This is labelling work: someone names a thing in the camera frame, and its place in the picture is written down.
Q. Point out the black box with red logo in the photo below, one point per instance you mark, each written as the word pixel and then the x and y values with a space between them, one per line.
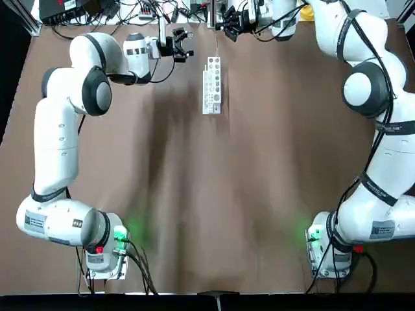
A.
pixel 58 13

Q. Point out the aluminium frame post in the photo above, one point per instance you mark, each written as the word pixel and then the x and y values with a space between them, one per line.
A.
pixel 30 19
pixel 211 13
pixel 407 13

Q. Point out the grey hub with red plugs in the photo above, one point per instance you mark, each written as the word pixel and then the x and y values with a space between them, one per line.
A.
pixel 146 14

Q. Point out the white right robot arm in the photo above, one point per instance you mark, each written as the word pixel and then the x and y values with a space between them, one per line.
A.
pixel 389 155

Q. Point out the white test tube rack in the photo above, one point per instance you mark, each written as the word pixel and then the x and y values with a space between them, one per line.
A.
pixel 212 97

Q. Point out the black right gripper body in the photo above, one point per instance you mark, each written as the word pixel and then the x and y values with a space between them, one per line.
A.
pixel 242 21

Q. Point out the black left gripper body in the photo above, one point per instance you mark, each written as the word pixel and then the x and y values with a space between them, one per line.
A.
pixel 172 47

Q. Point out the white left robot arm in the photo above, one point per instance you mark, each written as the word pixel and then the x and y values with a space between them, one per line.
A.
pixel 58 145

